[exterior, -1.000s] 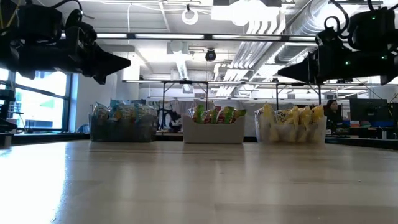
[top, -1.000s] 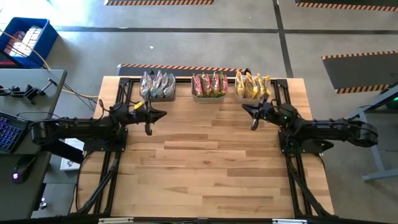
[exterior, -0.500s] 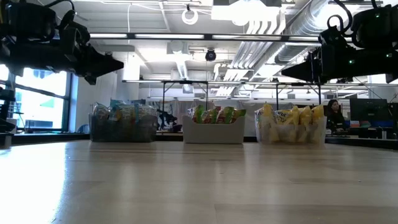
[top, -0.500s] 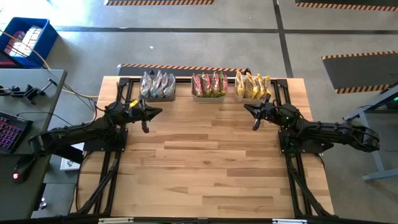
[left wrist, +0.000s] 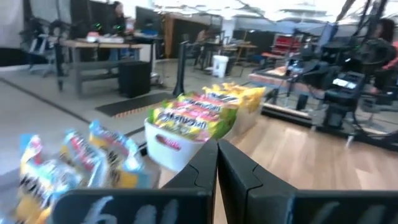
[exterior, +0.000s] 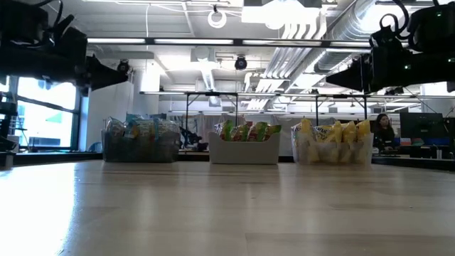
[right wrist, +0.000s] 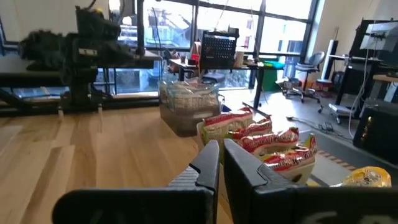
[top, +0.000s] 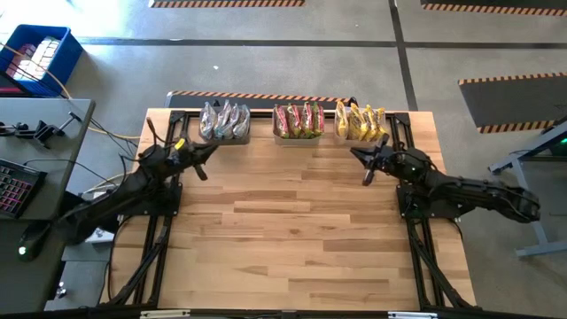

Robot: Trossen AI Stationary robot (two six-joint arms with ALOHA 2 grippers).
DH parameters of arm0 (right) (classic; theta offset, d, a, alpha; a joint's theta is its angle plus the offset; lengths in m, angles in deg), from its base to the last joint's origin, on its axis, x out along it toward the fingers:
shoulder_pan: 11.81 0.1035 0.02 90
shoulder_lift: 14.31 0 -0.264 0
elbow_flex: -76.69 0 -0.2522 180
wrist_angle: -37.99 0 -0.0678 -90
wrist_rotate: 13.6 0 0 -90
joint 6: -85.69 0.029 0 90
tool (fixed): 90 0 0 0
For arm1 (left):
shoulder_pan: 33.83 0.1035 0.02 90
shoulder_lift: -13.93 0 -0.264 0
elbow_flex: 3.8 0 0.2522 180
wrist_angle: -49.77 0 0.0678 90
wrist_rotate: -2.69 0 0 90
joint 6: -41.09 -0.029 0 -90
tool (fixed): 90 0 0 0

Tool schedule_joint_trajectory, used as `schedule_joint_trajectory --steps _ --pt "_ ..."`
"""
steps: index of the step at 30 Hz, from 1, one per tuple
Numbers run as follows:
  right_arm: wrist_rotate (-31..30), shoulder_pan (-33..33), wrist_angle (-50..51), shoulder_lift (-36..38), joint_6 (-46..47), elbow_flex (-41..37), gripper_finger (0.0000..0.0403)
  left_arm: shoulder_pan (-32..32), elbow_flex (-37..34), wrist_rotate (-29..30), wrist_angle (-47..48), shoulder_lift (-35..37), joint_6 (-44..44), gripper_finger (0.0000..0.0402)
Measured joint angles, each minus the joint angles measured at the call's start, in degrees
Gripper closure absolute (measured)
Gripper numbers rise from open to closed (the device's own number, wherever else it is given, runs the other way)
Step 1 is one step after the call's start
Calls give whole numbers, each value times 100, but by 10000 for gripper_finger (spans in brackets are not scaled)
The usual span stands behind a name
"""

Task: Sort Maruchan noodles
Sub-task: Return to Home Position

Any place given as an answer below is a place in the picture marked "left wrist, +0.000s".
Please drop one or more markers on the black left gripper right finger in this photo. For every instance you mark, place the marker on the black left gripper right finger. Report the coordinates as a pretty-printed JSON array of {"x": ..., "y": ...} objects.
[{"x": 248, "y": 193}]

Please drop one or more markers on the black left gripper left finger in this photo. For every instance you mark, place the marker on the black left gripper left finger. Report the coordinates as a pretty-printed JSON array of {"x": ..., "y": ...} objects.
[{"x": 192, "y": 186}]

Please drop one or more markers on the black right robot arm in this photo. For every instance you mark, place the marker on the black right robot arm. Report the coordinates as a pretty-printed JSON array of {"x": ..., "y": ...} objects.
[{"x": 370, "y": 53}]

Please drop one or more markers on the grey translucent plastic bin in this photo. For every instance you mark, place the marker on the grey translucent plastic bin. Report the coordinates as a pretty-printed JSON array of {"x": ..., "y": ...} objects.
[{"x": 152, "y": 179}]

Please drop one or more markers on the white plastic bin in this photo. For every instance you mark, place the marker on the white plastic bin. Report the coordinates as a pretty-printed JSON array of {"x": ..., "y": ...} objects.
[{"x": 168, "y": 149}]

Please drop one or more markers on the person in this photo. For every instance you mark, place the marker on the person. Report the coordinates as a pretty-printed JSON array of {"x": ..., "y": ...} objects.
[
  {"x": 118, "y": 18},
  {"x": 387, "y": 40},
  {"x": 205, "y": 34}
]

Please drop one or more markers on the wooden top workbench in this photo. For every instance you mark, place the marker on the wooden top workbench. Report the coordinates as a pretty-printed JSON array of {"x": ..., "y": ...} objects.
[{"x": 273, "y": 76}]

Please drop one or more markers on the red storage rack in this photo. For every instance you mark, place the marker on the red storage rack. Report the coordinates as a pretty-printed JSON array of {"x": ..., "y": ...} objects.
[{"x": 286, "y": 45}]

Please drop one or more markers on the clear plastic bin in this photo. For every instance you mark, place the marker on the clear plastic bin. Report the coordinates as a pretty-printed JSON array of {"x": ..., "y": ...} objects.
[{"x": 245, "y": 119}]

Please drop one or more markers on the black cabinet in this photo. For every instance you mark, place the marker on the black cabinet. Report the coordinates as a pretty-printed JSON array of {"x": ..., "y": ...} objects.
[{"x": 134, "y": 79}]

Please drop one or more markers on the white bucket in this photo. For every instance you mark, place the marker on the white bucket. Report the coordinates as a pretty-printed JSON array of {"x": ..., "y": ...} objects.
[{"x": 220, "y": 65}]

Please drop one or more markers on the black desk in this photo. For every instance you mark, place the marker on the black desk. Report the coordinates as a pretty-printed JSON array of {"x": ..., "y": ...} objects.
[{"x": 217, "y": 49}]

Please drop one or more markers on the blue box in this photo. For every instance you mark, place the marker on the blue box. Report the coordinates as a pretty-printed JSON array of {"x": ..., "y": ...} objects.
[{"x": 150, "y": 32}]

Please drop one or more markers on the wooden top desk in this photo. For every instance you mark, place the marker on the wooden top desk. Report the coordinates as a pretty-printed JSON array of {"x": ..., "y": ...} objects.
[{"x": 99, "y": 45}]

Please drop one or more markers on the black computer monitor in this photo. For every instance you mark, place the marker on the black computer monitor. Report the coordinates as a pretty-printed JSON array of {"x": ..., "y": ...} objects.
[{"x": 148, "y": 18}]

